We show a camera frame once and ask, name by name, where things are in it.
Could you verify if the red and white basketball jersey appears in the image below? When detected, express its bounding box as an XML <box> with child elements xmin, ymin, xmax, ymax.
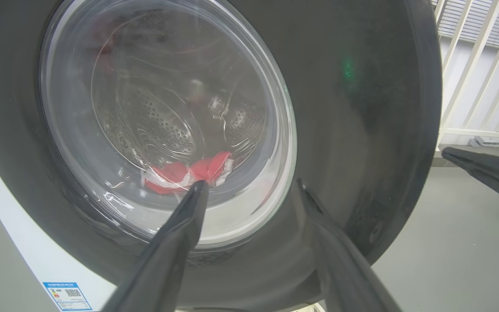
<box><xmin>143</xmin><ymin>151</ymin><xmax>235</xmax><ymax>195</ymax></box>

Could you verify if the white front-load washing machine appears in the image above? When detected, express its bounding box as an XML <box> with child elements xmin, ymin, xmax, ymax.
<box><xmin>0</xmin><ymin>126</ymin><xmax>118</xmax><ymax>312</ymax></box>

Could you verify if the white slatted railing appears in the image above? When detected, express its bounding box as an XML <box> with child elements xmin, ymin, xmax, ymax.
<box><xmin>432</xmin><ymin>0</ymin><xmax>499</xmax><ymax>150</ymax></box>

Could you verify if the blue energy label sticker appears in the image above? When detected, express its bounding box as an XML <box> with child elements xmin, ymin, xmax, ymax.
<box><xmin>42</xmin><ymin>282</ymin><xmax>93</xmax><ymax>312</ymax></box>

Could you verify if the small grey floor object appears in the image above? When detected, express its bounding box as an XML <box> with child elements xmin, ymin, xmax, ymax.
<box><xmin>468</xmin><ymin>136</ymin><xmax>499</xmax><ymax>148</ymax></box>

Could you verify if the dark round washer door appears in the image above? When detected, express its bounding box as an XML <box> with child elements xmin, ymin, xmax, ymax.
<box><xmin>0</xmin><ymin>0</ymin><xmax>443</xmax><ymax>312</ymax></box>

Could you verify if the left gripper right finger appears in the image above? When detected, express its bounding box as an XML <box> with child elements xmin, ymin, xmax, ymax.
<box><xmin>297</xmin><ymin>179</ymin><xmax>402</xmax><ymax>312</ymax></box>

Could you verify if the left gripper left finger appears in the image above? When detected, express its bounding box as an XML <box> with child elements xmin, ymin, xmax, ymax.
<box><xmin>102</xmin><ymin>180</ymin><xmax>210</xmax><ymax>312</ymax></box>

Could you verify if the grey slatted window blind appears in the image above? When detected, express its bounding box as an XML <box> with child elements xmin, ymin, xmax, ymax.
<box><xmin>438</xmin><ymin>0</ymin><xmax>499</xmax><ymax>50</ymax></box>

